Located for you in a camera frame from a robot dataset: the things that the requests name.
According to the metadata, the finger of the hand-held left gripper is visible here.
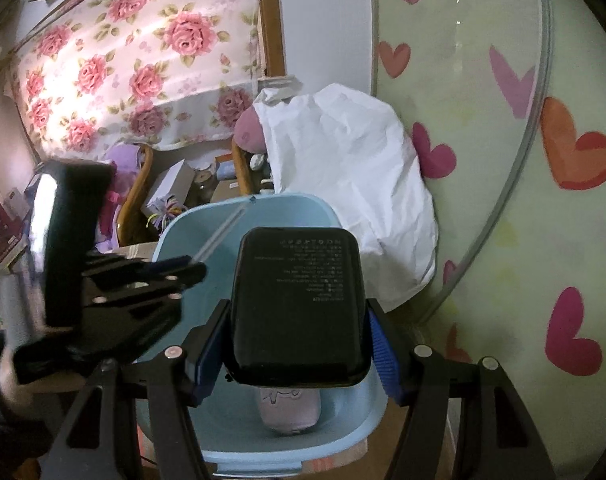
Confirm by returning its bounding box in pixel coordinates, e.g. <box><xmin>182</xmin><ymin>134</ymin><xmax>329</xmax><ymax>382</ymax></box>
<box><xmin>80</xmin><ymin>262</ymin><xmax>209</xmax><ymax>361</ymax></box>
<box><xmin>80</xmin><ymin>254</ymin><xmax>194</xmax><ymax>287</ymax></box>

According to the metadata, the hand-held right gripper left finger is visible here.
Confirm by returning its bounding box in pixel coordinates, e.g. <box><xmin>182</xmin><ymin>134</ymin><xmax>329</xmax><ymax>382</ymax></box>
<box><xmin>43</xmin><ymin>301</ymin><xmax>234</xmax><ymax>480</ymax></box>

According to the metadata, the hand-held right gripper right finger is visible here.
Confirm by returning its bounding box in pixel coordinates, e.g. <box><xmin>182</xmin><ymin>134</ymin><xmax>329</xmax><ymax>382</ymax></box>
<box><xmin>365</xmin><ymin>297</ymin><xmax>558</xmax><ymax>480</ymax></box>

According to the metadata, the black power bank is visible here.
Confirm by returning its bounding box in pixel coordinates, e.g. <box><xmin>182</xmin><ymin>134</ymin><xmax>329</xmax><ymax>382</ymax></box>
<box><xmin>229</xmin><ymin>226</ymin><xmax>371</xmax><ymax>388</ymax></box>

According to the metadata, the pink pencil case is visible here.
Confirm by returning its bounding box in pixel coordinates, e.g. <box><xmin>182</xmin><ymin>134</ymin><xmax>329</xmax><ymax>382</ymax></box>
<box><xmin>255</xmin><ymin>385</ymin><xmax>323</xmax><ymax>435</ymax></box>

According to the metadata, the light blue plastic basin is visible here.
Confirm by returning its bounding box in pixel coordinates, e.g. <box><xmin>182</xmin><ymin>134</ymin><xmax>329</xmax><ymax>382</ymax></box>
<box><xmin>138</xmin><ymin>194</ymin><xmax>390</xmax><ymax>477</ymax></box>

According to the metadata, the striped beige table cloth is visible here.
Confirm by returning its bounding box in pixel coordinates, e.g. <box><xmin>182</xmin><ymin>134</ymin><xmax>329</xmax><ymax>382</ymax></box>
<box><xmin>116</xmin><ymin>242</ymin><xmax>389</xmax><ymax>480</ymax></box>

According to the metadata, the colourful ribbon bundle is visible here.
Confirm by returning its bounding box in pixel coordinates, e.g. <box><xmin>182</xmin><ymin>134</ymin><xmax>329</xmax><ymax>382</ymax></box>
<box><xmin>147</xmin><ymin>197</ymin><xmax>185</xmax><ymax>231</ymax></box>

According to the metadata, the dark purple figure box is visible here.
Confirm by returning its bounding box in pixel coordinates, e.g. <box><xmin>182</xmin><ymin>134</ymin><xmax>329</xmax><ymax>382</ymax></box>
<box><xmin>0</xmin><ymin>180</ymin><xmax>30</xmax><ymax>267</ymax></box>

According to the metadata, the white cardboard box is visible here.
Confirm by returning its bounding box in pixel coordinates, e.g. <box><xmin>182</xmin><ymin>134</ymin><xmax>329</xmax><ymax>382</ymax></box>
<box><xmin>146</xmin><ymin>160</ymin><xmax>196</xmax><ymax>206</ymax></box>

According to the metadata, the purple cloth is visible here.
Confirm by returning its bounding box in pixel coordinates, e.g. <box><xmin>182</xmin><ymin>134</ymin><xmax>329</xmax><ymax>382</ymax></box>
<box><xmin>96</xmin><ymin>144</ymin><xmax>144</xmax><ymax>253</ymax></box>

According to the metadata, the brown cardboard box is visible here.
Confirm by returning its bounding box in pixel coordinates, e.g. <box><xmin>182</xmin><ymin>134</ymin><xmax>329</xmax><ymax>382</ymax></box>
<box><xmin>210</xmin><ymin>180</ymin><xmax>244</xmax><ymax>203</ymax></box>

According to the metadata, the pink plush toy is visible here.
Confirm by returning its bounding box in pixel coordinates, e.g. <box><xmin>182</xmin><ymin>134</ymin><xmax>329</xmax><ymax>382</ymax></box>
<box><xmin>233</xmin><ymin>110</ymin><xmax>269</xmax><ymax>153</ymax></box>

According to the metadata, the white cloth cover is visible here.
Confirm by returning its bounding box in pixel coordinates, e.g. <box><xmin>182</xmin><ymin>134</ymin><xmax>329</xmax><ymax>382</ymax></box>
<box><xmin>253</xmin><ymin>82</ymin><xmax>440</xmax><ymax>311</ymax></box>

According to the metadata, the pink rose floral blanket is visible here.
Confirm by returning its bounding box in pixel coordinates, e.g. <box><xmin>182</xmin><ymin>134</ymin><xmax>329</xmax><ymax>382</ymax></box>
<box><xmin>6</xmin><ymin>0</ymin><xmax>264</xmax><ymax>151</ymax></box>

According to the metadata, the wooden chair frame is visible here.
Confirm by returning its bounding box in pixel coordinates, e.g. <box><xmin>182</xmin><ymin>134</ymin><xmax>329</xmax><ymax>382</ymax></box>
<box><xmin>231</xmin><ymin>137</ymin><xmax>256</xmax><ymax>196</ymax></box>
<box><xmin>118</xmin><ymin>142</ymin><xmax>155</xmax><ymax>246</ymax></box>

